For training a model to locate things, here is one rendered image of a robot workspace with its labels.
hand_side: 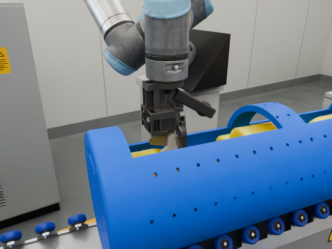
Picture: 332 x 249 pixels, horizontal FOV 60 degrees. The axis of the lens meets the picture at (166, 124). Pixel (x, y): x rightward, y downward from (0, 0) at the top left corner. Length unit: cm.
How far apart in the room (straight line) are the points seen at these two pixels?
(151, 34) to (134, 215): 33
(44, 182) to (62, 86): 137
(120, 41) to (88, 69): 260
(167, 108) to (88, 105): 282
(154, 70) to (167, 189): 23
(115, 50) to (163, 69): 19
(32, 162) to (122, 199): 164
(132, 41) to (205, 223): 43
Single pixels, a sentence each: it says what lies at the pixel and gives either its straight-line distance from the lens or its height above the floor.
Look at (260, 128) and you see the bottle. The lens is 72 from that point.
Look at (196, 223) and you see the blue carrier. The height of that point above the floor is 109.
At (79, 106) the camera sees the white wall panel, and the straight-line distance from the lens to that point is 340.
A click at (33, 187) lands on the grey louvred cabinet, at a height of 28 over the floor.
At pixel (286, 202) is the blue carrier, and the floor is 107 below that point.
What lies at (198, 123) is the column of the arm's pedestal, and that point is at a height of 91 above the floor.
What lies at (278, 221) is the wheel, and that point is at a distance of 79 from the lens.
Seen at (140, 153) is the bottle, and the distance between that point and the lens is 66.
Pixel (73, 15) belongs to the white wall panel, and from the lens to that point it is 322.
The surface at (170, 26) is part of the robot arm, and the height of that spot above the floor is 143.
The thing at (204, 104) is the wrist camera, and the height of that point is 125.
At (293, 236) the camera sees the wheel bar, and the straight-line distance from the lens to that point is 85.
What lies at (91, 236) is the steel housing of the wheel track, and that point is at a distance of 80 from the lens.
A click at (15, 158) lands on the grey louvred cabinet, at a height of 53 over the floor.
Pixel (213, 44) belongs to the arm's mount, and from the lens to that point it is 135.
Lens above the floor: 148
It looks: 24 degrees down
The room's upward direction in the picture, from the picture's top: straight up
